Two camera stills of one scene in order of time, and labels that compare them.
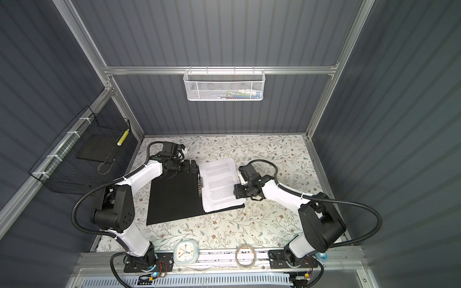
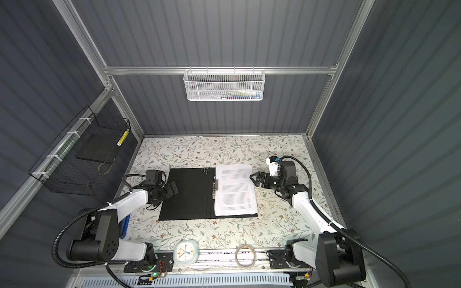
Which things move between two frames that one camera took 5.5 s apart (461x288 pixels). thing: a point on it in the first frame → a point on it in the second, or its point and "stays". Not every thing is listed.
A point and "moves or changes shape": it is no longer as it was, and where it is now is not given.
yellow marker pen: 122,138 stays
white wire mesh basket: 224,85 stays
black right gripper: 238,191 → 262,175
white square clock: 185,252 stays
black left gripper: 192,170 → 174,188
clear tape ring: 236,258 stays
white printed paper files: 219,178 moves or changes shape
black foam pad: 101,147 stays
